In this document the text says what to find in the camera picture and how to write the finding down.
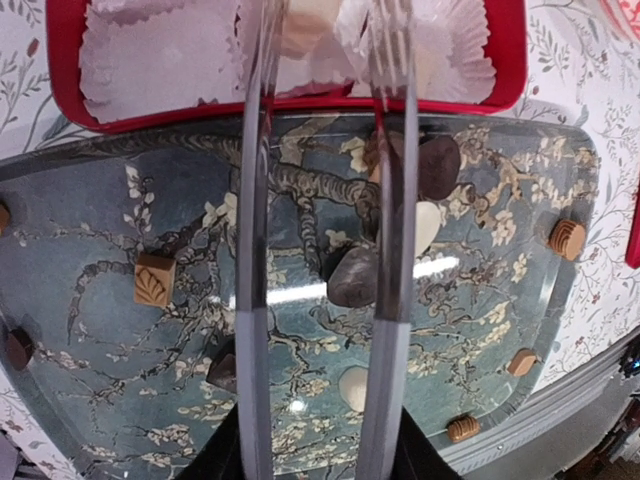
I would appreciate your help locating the dark oval chocolate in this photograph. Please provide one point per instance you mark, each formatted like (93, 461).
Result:
(438, 169)
(353, 282)

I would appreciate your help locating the white oval chocolate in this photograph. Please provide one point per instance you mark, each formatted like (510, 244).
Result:
(427, 225)

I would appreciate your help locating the dark square chocolate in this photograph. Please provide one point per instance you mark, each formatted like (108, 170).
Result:
(222, 369)

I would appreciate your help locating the white rectangular chocolate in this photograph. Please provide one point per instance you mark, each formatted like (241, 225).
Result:
(427, 67)
(305, 23)

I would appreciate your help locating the caramel chocolate top centre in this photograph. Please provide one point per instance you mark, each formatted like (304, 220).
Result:
(371, 159)

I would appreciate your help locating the dark oval chocolate top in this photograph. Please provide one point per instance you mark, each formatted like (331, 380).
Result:
(438, 169)

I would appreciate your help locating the white teardrop chocolate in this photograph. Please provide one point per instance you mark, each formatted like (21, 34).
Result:
(353, 386)

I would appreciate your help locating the square caramel leaf chocolate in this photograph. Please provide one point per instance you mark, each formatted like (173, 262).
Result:
(154, 280)

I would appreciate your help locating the caramel square chocolate right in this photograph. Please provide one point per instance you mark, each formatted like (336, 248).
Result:
(522, 362)

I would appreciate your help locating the caramel log chocolate bottom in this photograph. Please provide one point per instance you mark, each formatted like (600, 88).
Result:
(463, 428)

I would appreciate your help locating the round ridged caramel chocolate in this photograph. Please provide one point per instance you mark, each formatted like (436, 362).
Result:
(567, 239)

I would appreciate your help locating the red chocolate box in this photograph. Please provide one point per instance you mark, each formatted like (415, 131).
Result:
(66, 24)

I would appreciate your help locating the round caramel chocolate top-left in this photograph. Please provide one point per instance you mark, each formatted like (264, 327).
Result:
(5, 218)

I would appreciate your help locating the small dark chocolate left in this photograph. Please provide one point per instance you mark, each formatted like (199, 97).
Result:
(19, 348)

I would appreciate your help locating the blue floral glass tray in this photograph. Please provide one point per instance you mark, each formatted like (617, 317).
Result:
(120, 387)

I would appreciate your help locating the white paper cups liner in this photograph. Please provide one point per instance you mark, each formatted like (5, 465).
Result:
(145, 57)

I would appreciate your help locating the red box lid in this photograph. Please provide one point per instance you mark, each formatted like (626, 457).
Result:
(632, 257)

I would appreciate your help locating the red patterned small bowl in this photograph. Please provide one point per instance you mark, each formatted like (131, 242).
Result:
(625, 16)

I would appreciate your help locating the aluminium front rail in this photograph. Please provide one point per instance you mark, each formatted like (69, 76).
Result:
(554, 428)

